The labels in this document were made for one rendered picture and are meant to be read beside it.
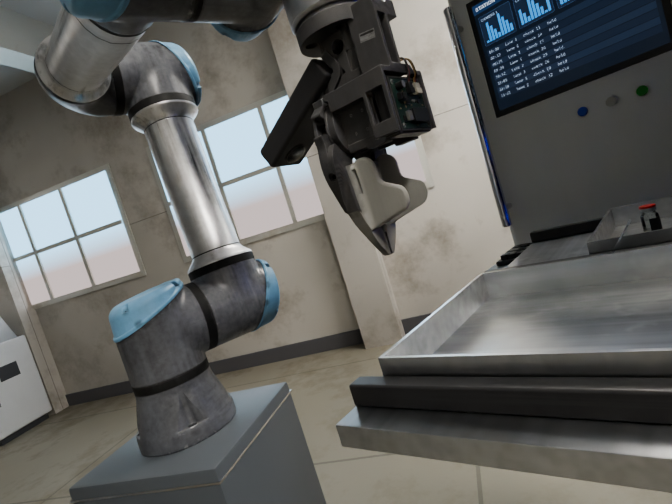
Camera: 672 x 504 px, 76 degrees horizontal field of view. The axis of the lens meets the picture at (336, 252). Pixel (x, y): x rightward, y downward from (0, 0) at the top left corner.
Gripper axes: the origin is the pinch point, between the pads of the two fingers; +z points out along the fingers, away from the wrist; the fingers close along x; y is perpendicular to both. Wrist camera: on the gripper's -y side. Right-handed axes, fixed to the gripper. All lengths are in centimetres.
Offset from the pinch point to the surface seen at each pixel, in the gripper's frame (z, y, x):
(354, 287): 52, -182, 220
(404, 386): 10.7, 3.7, -7.8
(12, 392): 61, -470, 60
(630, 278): 12.1, 16.7, 19.7
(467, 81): -27, -16, 85
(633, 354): 9.3, 19.0, -5.9
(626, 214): 11, 14, 54
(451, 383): 10.6, 7.5, -7.3
